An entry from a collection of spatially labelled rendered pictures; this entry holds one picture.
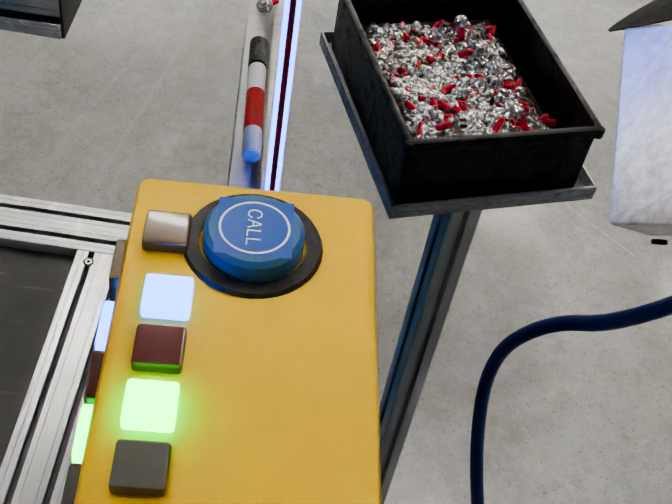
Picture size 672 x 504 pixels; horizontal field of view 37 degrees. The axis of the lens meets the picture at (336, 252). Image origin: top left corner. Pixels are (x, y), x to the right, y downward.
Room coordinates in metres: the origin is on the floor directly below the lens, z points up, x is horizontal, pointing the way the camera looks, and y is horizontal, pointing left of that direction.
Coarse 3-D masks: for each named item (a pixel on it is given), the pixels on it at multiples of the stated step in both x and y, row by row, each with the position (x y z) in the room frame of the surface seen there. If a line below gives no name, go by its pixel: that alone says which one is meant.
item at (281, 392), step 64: (192, 192) 0.29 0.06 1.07; (256, 192) 0.30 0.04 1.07; (128, 256) 0.25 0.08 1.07; (192, 256) 0.26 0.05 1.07; (320, 256) 0.27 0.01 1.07; (128, 320) 0.22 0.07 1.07; (192, 320) 0.23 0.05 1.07; (256, 320) 0.23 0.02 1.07; (320, 320) 0.24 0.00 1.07; (192, 384) 0.20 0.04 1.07; (256, 384) 0.21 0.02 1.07; (320, 384) 0.21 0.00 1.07; (192, 448) 0.18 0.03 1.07; (256, 448) 0.18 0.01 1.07; (320, 448) 0.18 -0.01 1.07
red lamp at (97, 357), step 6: (96, 354) 0.22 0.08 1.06; (102, 354) 0.22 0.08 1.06; (96, 360) 0.21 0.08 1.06; (102, 360) 0.21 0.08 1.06; (90, 366) 0.21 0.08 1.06; (96, 366) 0.21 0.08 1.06; (90, 372) 0.21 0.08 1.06; (96, 372) 0.21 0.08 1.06; (90, 378) 0.21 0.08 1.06; (96, 378) 0.21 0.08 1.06; (90, 384) 0.20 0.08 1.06; (96, 384) 0.20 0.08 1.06; (90, 390) 0.20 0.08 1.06; (96, 390) 0.20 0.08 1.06; (84, 396) 0.20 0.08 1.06; (90, 396) 0.20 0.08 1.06; (84, 402) 0.20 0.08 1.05; (90, 402) 0.20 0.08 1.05
